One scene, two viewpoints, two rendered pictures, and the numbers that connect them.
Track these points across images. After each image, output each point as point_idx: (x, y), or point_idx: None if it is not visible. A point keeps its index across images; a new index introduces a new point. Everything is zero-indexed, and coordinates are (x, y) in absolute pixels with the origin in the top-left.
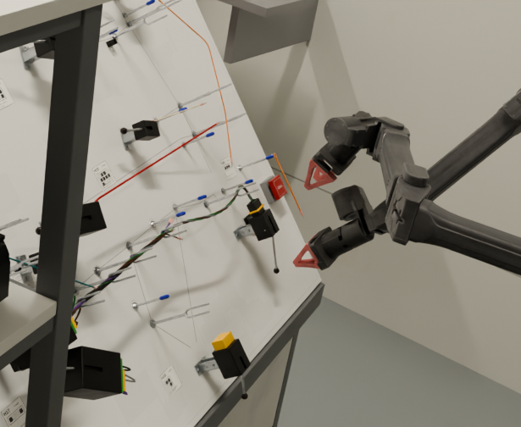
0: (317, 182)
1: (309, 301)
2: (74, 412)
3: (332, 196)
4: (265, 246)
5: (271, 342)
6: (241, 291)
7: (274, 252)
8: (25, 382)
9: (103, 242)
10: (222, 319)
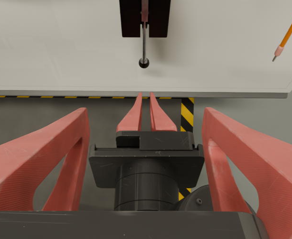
0: (52, 192)
1: (228, 97)
2: None
3: (184, 199)
4: (209, 8)
5: (100, 94)
6: (70, 32)
7: (142, 47)
8: None
9: None
10: None
